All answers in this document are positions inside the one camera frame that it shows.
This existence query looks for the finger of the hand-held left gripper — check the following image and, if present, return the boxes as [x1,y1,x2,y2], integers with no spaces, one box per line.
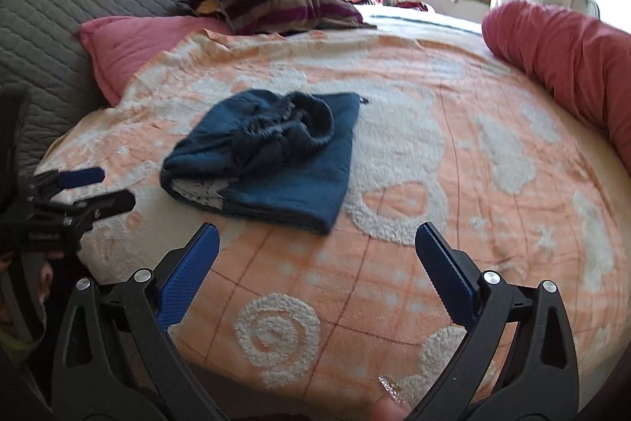
[30,167,106,201]
[49,190,136,227]

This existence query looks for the pink pillow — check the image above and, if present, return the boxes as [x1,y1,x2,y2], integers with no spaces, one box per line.
[79,17,232,106]

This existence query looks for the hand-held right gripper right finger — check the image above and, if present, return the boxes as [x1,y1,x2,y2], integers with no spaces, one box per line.
[401,222,580,421]

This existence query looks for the blue pants with white lace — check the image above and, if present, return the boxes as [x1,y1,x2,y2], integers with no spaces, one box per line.
[160,90,370,235]

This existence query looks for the red bolster cushion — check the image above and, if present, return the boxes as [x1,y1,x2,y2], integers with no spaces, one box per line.
[482,0,631,165]

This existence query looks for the purple striped pillow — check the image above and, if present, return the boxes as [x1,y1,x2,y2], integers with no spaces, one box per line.
[178,0,378,36]

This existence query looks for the person's right hand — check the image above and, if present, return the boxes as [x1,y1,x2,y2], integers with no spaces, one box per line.
[370,376,411,421]

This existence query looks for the orange and white fleece blanket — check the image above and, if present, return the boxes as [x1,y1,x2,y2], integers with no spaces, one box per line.
[37,19,627,409]

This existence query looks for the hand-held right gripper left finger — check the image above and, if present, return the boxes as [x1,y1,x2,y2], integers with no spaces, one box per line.
[52,224,232,421]

